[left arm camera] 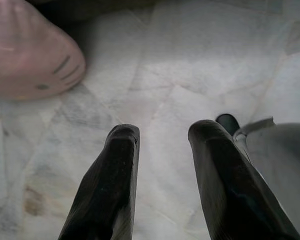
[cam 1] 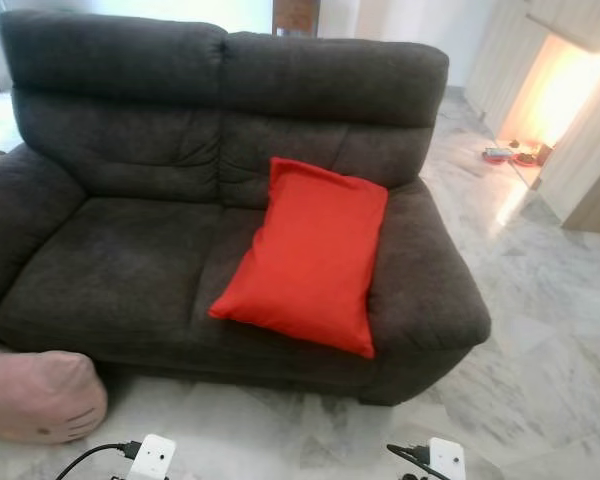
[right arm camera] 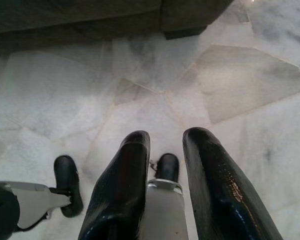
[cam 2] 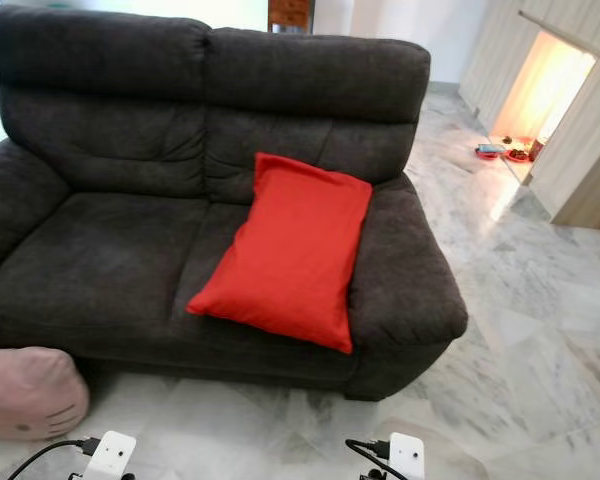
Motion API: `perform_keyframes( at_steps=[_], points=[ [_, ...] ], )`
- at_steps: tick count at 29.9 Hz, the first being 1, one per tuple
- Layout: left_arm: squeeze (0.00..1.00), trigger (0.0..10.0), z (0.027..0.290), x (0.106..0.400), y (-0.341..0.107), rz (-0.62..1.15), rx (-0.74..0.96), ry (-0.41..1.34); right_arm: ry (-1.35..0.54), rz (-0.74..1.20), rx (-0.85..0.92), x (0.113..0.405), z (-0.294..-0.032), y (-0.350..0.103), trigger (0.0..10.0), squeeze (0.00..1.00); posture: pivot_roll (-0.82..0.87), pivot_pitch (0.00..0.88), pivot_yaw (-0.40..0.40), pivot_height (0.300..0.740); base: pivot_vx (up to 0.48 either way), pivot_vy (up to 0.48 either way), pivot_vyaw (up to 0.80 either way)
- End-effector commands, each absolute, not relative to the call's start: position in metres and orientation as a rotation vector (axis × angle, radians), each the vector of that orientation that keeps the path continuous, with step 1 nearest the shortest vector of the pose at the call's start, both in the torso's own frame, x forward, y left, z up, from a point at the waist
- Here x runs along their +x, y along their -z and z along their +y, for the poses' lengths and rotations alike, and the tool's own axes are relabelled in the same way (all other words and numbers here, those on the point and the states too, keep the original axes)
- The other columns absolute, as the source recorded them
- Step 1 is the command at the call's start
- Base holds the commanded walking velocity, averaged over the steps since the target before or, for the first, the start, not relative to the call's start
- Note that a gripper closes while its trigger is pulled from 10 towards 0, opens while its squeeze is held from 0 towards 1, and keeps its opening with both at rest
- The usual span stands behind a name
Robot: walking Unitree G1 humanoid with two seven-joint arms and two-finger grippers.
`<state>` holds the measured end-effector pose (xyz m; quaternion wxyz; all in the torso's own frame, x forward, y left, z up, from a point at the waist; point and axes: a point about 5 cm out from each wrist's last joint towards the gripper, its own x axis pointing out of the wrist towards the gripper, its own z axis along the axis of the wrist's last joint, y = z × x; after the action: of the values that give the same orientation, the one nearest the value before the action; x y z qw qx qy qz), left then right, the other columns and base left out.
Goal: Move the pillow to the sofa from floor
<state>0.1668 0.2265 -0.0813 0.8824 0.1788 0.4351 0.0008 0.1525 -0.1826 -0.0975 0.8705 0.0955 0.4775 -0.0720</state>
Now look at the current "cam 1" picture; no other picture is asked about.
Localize red pillow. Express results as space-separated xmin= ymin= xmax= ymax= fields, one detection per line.
xmin=208 ymin=157 xmax=389 ymax=359

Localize dark grey two-seat sofa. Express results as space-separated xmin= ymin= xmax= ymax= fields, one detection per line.
xmin=0 ymin=10 xmax=493 ymax=406

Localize brown wooden door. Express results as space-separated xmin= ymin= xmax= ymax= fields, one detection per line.
xmin=272 ymin=0 xmax=321 ymax=36

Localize pink plush cushion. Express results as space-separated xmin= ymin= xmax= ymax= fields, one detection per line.
xmin=0 ymin=342 xmax=109 ymax=446

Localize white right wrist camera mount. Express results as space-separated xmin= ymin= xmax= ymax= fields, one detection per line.
xmin=427 ymin=437 xmax=468 ymax=480

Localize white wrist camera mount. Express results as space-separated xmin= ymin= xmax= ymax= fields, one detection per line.
xmin=427 ymin=437 xmax=468 ymax=480
xmin=125 ymin=433 xmax=178 ymax=480

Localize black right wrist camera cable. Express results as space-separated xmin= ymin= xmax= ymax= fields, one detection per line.
xmin=385 ymin=443 xmax=451 ymax=480

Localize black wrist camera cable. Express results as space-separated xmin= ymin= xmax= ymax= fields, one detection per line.
xmin=385 ymin=443 xmax=451 ymax=480
xmin=55 ymin=440 xmax=143 ymax=480

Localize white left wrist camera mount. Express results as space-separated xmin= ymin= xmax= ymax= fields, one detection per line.
xmin=125 ymin=433 xmax=178 ymax=480

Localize black left wrist camera cable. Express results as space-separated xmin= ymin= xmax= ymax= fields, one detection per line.
xmin=55 ymin=440 xmax=143 ymax=480

